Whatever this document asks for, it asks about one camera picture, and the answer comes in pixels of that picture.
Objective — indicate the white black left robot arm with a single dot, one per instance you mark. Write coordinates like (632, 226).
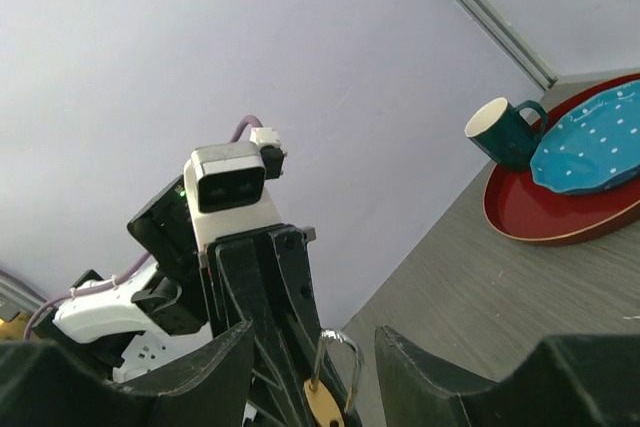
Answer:
(160, 310)

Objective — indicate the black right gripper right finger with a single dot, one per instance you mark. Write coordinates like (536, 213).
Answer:
(567, 380)

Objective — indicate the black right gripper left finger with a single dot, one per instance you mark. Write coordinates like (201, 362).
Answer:
(41, 385)

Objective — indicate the red round tray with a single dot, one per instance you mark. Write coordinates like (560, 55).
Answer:
(521, 210)

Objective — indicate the small brass long-shackle padlock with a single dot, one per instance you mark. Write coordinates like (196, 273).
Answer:
(328, 406)

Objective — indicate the dark green mug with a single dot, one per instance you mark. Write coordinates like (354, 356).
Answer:
(504, 135)

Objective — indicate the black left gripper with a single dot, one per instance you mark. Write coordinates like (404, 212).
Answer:
(263, 276)

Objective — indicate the blue dotted plate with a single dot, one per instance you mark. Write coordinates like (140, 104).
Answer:
(593, 147)

